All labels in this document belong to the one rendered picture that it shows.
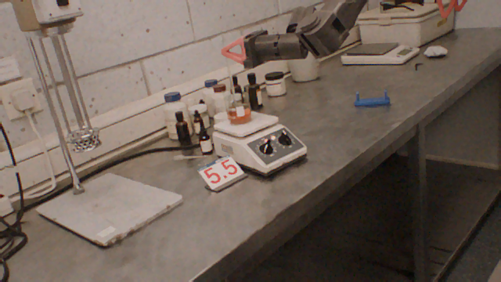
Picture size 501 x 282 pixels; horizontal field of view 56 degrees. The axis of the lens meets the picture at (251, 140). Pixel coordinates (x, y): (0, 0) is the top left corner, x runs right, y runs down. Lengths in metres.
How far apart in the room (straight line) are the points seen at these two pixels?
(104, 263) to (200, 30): 0.94
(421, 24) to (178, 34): 1.01
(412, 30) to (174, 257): 1.51
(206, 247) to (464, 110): 1.89
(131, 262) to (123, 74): 0.71
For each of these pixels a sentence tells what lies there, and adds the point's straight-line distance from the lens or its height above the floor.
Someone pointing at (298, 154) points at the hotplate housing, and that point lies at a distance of 1.09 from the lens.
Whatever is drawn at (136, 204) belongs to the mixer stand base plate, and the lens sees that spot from 1.04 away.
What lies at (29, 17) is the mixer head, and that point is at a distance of 0.97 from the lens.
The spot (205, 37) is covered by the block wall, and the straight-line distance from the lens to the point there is 1.64.
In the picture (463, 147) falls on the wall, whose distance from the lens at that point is 2.61.
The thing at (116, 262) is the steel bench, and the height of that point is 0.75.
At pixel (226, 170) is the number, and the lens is 1.07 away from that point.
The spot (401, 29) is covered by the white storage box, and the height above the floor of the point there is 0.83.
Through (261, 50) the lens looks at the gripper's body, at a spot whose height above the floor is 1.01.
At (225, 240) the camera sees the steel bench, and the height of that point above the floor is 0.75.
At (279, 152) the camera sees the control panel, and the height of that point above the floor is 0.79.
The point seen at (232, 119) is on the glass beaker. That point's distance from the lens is 1.12.
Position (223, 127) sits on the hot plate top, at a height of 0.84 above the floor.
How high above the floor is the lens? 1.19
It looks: 20 degrees down
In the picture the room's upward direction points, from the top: 10 degrees counter-clockwise
